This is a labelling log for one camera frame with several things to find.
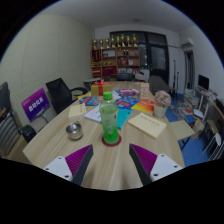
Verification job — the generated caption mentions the red and yellow booklet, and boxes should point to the red and yellow booklet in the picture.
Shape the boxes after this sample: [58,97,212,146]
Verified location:
[131,98,156,115]

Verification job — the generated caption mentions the cluttered wooden wall desk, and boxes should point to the cluttered wooden wall desk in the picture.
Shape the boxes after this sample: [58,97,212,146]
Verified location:
[194,86,224,161]

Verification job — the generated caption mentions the small standing card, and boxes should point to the small standing card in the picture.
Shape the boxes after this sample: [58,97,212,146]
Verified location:
[139,82,150,100]

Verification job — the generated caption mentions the black tripod stand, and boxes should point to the black tripod stand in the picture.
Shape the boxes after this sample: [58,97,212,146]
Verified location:
[171,59,181,98]

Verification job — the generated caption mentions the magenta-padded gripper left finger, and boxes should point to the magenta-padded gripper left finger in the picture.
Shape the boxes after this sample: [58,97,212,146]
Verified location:
[43,144,95,186]

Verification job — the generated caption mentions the purple sign board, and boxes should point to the purple sign board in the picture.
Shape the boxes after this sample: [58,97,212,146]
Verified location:
[21,87,51,123]

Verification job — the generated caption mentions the potted pink flowers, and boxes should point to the potted pink flowers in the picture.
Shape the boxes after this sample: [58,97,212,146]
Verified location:
[153,90,172,119]

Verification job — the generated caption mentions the pile of books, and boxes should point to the pile of books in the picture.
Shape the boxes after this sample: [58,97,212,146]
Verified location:
[174,88,201,119]

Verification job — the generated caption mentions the flat round red coaster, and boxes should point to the flat round red coaster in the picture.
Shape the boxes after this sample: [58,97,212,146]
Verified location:
[101,134,122,147]

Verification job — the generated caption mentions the white air conditioner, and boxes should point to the white air conditioner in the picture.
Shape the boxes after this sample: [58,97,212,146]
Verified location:
[179,37,194,48]

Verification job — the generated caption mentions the teal book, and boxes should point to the teal book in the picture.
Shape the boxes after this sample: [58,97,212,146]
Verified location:
[116,108,133,129]

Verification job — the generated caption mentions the grey armchair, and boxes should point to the grey armchair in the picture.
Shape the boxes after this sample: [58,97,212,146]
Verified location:
[148,75,171,96]

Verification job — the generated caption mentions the small wooden side table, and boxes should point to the small wooden side table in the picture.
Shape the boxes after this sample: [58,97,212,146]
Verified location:
[169,119,196,151]

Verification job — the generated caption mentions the pink box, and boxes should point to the pink box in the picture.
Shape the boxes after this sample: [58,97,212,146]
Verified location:
[118,88,140,98]

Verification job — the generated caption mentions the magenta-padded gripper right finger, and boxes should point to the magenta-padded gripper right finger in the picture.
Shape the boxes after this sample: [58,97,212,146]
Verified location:
[129,143,184,187]

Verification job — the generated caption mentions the wooden chair with striped cushion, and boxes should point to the wooden chair with striped cushion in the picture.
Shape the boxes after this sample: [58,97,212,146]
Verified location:
[0,106,24,158]

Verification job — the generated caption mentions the dark glass door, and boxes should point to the dark glass door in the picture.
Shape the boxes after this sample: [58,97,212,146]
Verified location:
[109,30,169,84]

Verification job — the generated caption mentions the white round stool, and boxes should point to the white round stool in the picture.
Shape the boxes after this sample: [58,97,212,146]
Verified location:
[203,132,223,161]

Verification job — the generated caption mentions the gift box with red ribbon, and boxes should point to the gift box with red ribbon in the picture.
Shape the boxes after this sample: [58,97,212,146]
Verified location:
[90,78,112,98]

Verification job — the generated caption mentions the beige book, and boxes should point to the beige book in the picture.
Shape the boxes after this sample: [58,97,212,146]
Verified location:
[68,103,88,120]

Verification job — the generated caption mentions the wooden shelf unit with trophies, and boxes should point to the wooden shelf unit with trophies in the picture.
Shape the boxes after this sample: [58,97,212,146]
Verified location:
[91,33,140,78]

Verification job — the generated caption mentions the white paper sheets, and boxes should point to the white paper sheets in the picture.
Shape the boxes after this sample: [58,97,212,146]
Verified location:
[83,104,103,123]

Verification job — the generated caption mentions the black bag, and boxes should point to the black bag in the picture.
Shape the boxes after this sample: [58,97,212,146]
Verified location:
[19,124,38,143]

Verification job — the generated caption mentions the green drink bottle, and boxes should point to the green drink bottle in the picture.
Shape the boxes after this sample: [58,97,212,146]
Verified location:
[99,91,120,145]

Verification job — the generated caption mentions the small metal cup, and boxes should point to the small metal cup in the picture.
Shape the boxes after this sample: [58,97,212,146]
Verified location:
[65,121,84,141]

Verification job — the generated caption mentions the black computer monitor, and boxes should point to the black computer monitor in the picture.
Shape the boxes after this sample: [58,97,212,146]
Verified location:
[197,74,210,91]

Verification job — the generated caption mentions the black office chair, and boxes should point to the black office chair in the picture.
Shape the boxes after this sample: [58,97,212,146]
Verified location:
[45,77,89,115]

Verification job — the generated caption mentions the blue printed booklet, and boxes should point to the blue printed booklet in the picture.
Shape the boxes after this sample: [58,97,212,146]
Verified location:
[78,95,104,107]

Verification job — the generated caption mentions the tan flat book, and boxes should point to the tan flat book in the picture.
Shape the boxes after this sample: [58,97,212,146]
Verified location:
[127,112,167,140]

